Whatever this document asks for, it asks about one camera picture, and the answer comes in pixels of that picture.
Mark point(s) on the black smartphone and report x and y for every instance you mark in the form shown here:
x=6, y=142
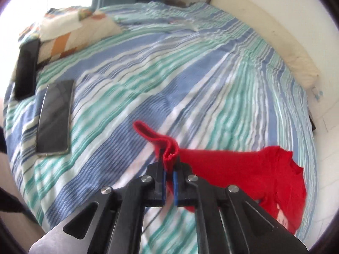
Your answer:
x=55, y=116

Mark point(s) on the red shirt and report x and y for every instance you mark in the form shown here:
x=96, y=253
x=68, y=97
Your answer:
x=238, y=169

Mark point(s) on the striped bed sheet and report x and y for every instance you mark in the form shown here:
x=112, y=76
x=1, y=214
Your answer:
x=172, y=84

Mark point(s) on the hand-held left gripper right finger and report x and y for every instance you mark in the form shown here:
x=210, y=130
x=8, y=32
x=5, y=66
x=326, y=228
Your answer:
x=175, y=190

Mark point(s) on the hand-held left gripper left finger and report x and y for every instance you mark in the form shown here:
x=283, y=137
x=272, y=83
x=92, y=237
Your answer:
x=163, y=187

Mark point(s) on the black case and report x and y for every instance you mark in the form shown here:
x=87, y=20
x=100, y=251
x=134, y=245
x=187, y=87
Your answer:
x=26, y=68

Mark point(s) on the cream bed headboard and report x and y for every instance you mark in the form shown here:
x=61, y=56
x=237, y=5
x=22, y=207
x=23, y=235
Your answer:
x=264, y=23

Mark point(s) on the patterned pillow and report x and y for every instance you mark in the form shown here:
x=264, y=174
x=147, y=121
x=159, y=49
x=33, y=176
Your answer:
x=71, y=29

